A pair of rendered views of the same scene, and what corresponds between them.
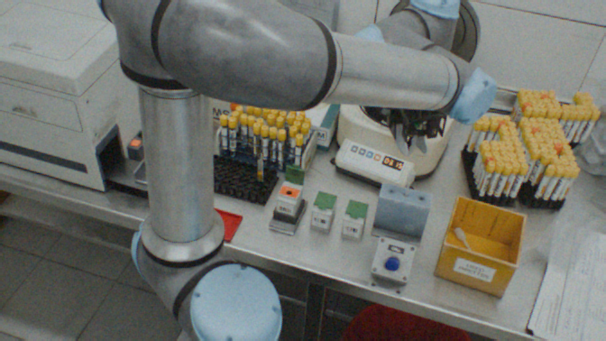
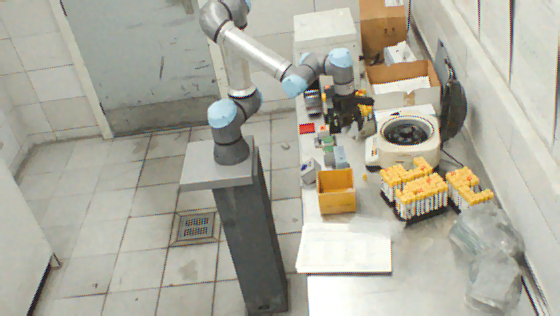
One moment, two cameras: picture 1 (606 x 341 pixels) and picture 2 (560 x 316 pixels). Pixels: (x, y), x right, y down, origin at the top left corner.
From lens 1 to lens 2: 1.99 m
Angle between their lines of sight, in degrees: 59
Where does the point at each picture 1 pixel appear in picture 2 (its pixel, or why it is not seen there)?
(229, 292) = (222, 105)
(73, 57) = (305, 35)
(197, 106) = not seen: hidden behind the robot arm
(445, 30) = (333, 69)
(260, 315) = (218, 113)
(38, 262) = not seen: hidden behind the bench
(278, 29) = (208, 17)
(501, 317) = (308, 217)
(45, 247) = not seen: hidden behind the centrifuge
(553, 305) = (323, 229)
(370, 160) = (371, 145)
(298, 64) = (207, 27)
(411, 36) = (309, 60)
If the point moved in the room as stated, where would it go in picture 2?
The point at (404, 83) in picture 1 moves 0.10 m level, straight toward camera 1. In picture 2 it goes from (251, 56) to (222, 62)
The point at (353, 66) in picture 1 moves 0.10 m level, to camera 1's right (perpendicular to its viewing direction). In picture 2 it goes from (229, 39) to (236, 50)
